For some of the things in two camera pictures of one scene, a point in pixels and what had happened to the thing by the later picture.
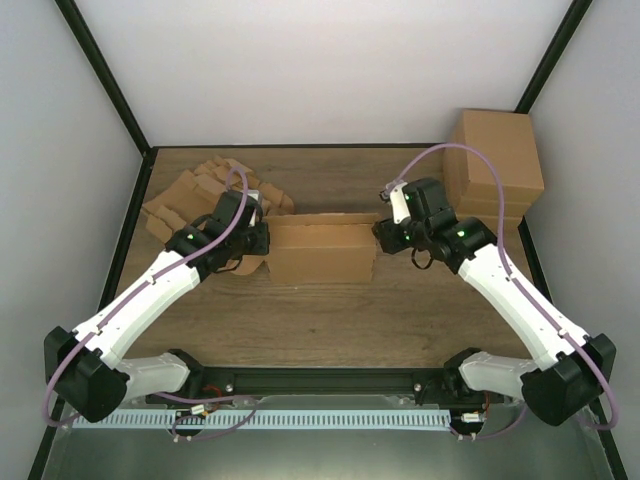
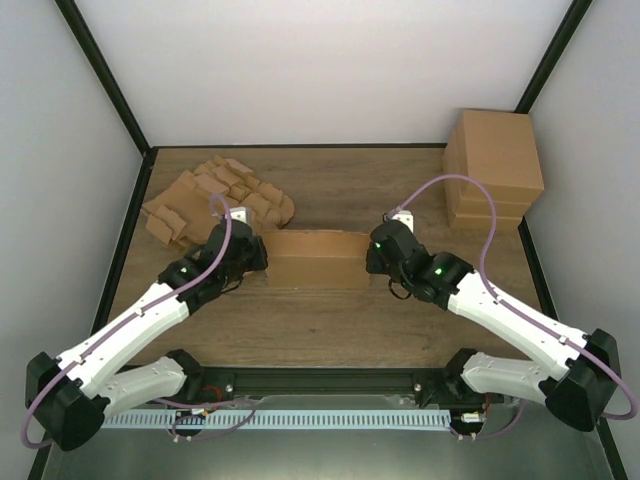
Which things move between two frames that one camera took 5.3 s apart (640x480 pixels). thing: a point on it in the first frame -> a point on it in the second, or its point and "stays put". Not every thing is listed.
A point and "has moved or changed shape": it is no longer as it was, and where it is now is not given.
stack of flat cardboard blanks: x=194 y=194 stays put
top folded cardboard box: x=508 y=138 stays put
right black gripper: x=389 y=242 -> x=373 y=265
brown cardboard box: x=322 y=247 has moved or changed shape
